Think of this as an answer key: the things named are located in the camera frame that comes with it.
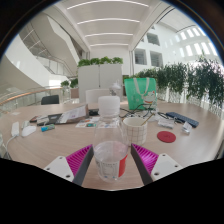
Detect white computer mouse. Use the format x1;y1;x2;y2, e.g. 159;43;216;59
20;125;37;138

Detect black cable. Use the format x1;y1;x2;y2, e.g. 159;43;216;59
119;103;174;122

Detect green plants atop cabinet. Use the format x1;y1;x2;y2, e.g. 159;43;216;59
77;56;124;68

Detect potted green plant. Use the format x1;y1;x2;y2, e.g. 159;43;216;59
60;79;71;101
69;77;80;100

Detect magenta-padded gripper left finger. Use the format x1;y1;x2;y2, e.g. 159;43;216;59
43;143;95;187

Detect black chair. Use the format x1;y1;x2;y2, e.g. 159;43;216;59
40;94;61;106

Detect white grid-patterned cup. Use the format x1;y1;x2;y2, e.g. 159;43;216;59
122;116;149;147

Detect glass railing wooden handrail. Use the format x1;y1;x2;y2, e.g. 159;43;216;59
0;84;64;113

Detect clear plastic water bottle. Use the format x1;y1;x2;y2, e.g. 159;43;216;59
92;95;130;183

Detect white cabinet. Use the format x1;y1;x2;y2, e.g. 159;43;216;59
77;63;124;103

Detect colourful sticker sheet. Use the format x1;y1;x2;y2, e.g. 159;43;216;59
74;116;102;129

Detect dark blue keyboard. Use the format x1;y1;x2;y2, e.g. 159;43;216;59
165;111;200;129

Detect open printed booklet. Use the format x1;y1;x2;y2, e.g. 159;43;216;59
54;103;90;125

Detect small white card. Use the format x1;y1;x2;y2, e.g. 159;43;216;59
181;121;194;134

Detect hedge of green plants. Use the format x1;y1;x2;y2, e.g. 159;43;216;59
132;55;224;111

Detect ceiling light strips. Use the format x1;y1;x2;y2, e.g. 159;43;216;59
65;0;151;48

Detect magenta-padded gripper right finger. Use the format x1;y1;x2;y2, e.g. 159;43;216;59
130;143;184;186

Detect white chair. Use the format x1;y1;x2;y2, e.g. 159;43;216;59
84;88;111;105

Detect flat round red coaster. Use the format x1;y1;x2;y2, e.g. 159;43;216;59
156;130;177;144

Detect green tote bag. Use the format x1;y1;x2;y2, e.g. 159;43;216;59
123;77;158;111

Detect teal marker pen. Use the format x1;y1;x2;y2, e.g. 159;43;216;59
40;123;56;133

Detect white power strip cable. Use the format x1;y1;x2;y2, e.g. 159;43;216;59
2;134;16;158

